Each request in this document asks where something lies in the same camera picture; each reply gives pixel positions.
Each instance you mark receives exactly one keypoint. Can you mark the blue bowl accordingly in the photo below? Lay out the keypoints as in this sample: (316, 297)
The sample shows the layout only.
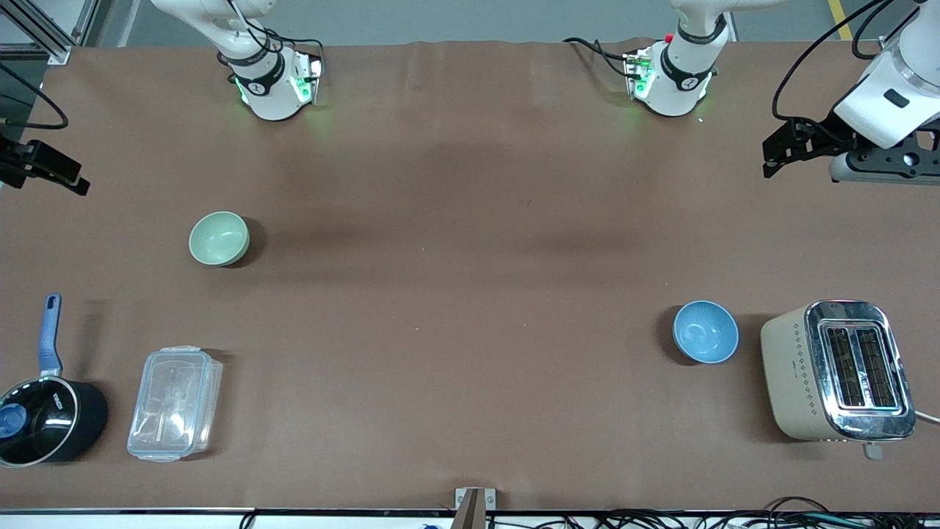
(705, 332)

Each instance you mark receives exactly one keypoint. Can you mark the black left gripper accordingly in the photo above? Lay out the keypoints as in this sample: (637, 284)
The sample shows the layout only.
(821, 139)

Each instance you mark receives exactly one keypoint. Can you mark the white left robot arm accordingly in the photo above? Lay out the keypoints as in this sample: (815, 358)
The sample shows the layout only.
(677, 84)

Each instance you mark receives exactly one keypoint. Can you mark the green bowl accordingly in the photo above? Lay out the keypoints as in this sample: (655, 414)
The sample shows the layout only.
(218, 238)

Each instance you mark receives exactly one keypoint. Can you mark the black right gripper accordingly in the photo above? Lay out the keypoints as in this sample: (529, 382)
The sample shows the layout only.
(16, 163)

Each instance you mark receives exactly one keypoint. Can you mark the aluminium frame profile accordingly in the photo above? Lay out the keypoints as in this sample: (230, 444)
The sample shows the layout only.
(51, 37)

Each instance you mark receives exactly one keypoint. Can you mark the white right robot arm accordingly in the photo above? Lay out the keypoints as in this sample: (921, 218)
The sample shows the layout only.
(268, 92)

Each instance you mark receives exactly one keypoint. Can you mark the beige chrome toaster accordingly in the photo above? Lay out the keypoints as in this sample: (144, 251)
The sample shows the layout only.
(800, 375)

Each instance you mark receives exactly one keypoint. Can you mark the clear plastic lidded container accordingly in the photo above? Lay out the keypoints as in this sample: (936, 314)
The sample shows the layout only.
(175, 404)

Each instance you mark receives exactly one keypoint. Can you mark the brown table cover cloth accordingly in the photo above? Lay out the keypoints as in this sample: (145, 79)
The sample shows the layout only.
(470, 294)

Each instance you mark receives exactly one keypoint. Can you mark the silver metal table bracket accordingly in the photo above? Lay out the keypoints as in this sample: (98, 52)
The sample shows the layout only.
(475, 503)

